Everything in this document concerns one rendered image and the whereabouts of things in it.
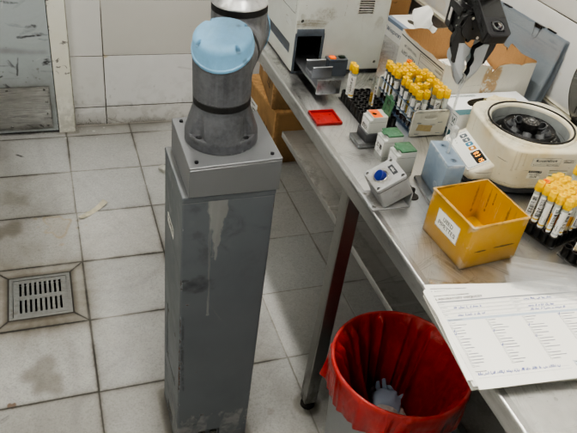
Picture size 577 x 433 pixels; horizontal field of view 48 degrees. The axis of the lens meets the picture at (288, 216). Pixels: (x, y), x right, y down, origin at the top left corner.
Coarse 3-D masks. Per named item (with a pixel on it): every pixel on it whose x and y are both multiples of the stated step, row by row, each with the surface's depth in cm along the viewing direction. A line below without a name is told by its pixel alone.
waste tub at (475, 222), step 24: (456, 192) 128; (480, 192) 131; (432, 216) 127; (456, 216) 120; (480, 216) 133; (504, 216) 126; (528, 216) 120; (456, 240) 121; (480, 240) 118; (504, 240) 121; (456, 264) 122; (480, 264) 123
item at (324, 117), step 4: (308, 112) 163; (312, 112) 164; (316, 112) 164; (320, 112) 165; (324, 112) 165; (328, 112) 166; (332, 112) 165; (312, 116) 162; (316, 116) 163; (320, 116) 163; (324, 116) 163; (328, 116) 164; (332, 116) 164; (336, 116) 163; (316, 120) 160; (320, 120) 161; (324, 120) 162; (328, 120) 162; (332, 120) 162; (336, 120) 162; (340, 120) 161; (316, 124) 159; (320, 124) 159; (324, 124) 160; (328, 124) 160; (332, 124) 160; (336, 124) 161; (340, 124) 161
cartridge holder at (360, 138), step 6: (360, 126) 154; (354, 132) 156; (360, 132) 154; (366, 132) 152; (354, 138) 154; (360, 138) 154; (366, 138) 152; (372, 138) 153; (360, 144) 152; (366, 144) 153; (372, 144) 153
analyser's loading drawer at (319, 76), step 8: (296, 56) 182; (304, 56) 183; (312, 56) 183; (304, 64) 178; (312, 64) 174; (320, 64) 175; (304, 72) 175; (312, 72) 171; (320, 72) 171; (328, 72) 172; (312, 80) 171; (320, 80) 166; (328, 80) 167; (336, 80) 168; (320, 88) 168; (328, 88) 169; (336, 88) 169
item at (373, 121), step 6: (366, 114) 152; (372, 114) 151; (378, 114) 151; (384, 114) 152; (366, 120) 152; (372, 120) 150; (378, 120) 150; (384, 120) 151; (366, 126) 152; (372, 126) 151; (378, 126) 152; (384, 126) 152; (372, 132) 152
